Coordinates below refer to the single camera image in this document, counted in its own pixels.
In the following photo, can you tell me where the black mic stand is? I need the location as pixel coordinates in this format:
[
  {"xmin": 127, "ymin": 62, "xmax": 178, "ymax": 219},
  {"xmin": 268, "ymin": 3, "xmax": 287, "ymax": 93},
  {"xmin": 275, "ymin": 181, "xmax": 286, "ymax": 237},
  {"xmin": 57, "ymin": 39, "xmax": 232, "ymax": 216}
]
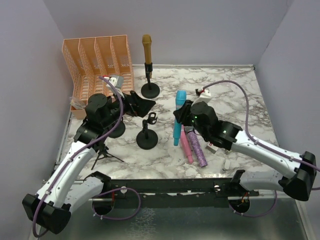
[
  {"xmin": 136, "ymin": 112, "xmax": 158, "ymax": 150},
  {"xmin": 141, "ymin": 62, "xmax": 160, "ymax": 99},
  {"xmin": 108, "ymin": 121, "xmax": 126, "ymax": 139}
]

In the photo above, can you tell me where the blue microphone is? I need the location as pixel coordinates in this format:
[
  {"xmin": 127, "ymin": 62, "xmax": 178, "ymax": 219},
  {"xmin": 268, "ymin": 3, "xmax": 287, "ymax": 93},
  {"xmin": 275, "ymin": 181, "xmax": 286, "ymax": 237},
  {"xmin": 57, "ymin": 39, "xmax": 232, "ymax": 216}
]
[{"xmin": 173, "ymin": 90, "xmax": 187, "ymax": 146}]

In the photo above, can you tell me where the gold microphone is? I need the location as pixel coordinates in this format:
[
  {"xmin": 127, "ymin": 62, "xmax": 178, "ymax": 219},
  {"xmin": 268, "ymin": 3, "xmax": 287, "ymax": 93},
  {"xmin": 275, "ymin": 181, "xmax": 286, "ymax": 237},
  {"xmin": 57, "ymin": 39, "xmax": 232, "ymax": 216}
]
[{"xmin": 142, "ymin": 34, "xmax": 153, "ymax": 78}]

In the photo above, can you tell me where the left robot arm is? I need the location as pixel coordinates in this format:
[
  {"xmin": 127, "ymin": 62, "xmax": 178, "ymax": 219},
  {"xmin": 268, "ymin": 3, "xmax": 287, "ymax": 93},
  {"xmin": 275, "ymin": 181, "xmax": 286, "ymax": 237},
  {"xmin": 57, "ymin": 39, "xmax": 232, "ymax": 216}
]
[{"xmin": 22, "ymin": 90, "xmax": 156, "ymax": 234}]

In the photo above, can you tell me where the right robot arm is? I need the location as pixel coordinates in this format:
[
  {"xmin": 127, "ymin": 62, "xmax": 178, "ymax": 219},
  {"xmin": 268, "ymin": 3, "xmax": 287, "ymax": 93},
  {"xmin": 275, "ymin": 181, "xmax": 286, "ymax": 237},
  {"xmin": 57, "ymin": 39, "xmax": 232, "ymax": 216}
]
[{"xmin": 173, "ymin": 100, "xmax": 319, "ymax": 202}]

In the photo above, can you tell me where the black mini tripod stand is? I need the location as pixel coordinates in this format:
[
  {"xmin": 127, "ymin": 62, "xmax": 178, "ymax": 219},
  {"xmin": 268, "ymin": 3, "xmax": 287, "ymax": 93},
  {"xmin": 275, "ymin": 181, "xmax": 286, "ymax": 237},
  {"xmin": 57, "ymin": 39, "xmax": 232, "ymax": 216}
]
[{"xmin": 91, "ymin": 143, "xmax": 124, "ymax": 170}]

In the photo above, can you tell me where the pink microphone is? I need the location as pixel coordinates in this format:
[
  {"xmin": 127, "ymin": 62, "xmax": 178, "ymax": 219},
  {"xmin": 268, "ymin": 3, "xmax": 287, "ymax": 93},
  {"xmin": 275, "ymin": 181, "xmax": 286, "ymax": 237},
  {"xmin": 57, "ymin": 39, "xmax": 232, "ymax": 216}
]
[{"xmin": 180, "ymin": 125, "xmax": 194, "ymax": 164}]

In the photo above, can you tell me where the white red small box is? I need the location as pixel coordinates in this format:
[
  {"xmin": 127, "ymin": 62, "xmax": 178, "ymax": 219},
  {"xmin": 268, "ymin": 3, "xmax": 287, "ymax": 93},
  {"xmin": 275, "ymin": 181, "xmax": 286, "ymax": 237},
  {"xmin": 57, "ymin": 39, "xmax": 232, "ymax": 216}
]
[{"xmin": 205, "ymin": 142, "xmax": 219, "ymax": 154}]

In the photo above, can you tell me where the clear plastic bag of parts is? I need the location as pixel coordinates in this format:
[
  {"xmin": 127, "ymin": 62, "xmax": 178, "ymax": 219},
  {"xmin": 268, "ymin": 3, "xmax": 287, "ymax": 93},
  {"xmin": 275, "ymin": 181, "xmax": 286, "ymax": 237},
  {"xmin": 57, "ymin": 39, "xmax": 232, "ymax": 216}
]
[{"xmin": 69, "ymin": 96, "xmax": 86, "ymax": 110}]

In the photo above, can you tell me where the purple glitter microphone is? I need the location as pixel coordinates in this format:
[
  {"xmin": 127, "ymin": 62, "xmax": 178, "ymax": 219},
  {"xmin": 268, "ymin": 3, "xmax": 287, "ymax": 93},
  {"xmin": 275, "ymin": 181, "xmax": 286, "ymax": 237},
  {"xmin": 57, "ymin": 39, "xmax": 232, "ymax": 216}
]
[{"xmin": 185, "ymin": 127, "xmax": 208, "ymax": 168}]

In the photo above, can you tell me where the orange plastic file organizer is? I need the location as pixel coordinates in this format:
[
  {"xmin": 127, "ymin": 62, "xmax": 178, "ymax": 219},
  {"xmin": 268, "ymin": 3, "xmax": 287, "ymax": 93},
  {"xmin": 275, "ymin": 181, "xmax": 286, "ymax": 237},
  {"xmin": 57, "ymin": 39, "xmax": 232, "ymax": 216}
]
[{"xmin": 62, "ymin": 35, "xmax": 135, "ymax": 120}]

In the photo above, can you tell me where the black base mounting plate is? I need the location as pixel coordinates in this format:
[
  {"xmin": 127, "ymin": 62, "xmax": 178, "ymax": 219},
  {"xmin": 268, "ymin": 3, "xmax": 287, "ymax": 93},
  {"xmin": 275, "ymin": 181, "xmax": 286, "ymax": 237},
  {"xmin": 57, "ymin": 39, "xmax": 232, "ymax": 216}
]
[{"xmin": 81, "ymin": 174, "xmax": 260, "ymax": 210}]

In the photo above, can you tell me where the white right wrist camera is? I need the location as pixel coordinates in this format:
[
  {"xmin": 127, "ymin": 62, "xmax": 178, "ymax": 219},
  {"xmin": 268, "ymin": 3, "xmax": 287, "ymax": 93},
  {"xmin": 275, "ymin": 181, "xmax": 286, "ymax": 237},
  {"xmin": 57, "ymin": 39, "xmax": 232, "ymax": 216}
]
[{"xmin": 193, "ymin": 88, "xmax": 212, "ymax": 104}]

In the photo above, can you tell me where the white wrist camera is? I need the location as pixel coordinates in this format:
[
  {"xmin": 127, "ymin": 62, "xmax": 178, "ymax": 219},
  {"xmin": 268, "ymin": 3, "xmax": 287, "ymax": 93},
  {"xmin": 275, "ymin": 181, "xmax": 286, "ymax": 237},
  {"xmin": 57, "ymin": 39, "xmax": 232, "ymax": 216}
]
[
  {"xmin": 193, "ymin": 88, "xmax": 212, "ymax": 104},
  {"xmin": 103, "ymin": 75, "xmax": 124, "ymax": 94}
]

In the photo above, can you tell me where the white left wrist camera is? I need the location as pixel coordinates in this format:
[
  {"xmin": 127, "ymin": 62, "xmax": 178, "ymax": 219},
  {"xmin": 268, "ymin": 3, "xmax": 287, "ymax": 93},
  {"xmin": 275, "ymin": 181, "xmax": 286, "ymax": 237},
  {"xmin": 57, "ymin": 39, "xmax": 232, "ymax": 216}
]
[{"xmin": 103, "ymin": 75, "xmax": 124, "ymax": 94}]

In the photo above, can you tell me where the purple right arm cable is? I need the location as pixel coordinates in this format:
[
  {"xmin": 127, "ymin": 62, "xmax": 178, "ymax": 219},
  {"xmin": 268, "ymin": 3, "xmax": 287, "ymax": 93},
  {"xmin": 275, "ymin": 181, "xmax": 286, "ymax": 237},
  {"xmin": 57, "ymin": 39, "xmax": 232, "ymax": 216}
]
[{"xmin": 202, "ymin": 79, "xmax": 320, "ymax": 218}]

